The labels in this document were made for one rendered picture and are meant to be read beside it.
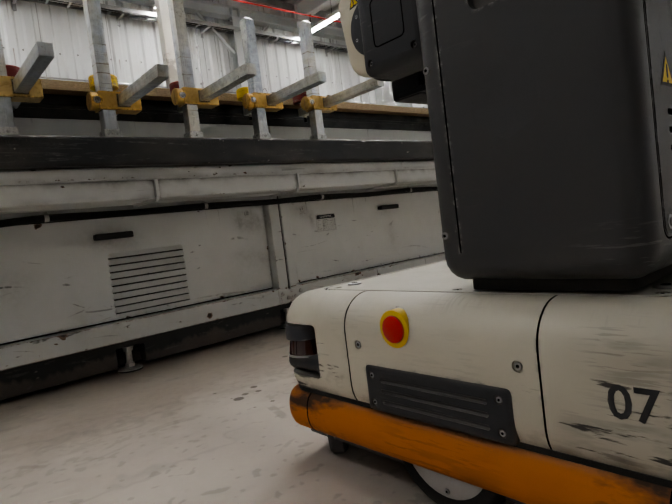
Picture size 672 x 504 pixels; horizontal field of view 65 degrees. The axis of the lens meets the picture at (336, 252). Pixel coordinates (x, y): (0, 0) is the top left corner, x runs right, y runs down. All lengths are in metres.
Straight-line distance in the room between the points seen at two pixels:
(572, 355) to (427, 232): 2.20
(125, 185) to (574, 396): 1.32
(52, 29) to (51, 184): 8.10
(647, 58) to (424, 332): 0.37
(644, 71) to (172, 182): 1.34
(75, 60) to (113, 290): 7.89
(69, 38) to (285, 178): 7.94
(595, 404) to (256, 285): 1.62
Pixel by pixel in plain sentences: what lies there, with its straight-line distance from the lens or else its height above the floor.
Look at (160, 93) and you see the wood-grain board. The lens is 1.88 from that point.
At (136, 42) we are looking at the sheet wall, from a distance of 10.00.
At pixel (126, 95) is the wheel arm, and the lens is 1.57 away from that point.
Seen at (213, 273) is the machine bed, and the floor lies 0.27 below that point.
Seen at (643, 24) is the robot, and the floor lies 0.54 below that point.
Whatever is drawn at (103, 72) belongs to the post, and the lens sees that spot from 1.65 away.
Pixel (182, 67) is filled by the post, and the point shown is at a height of 0.92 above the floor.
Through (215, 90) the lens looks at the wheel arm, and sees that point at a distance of 1.65.
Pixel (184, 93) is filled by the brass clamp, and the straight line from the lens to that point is 1.71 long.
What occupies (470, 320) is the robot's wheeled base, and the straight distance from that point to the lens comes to 0.63.
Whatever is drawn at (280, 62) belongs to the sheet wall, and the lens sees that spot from 11.35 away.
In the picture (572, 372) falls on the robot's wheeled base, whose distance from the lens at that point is 0.58.
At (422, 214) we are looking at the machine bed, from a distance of 2.72.
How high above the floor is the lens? 0.39
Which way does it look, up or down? 3 degrees down
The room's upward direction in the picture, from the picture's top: 7 degrees counter-clockwise
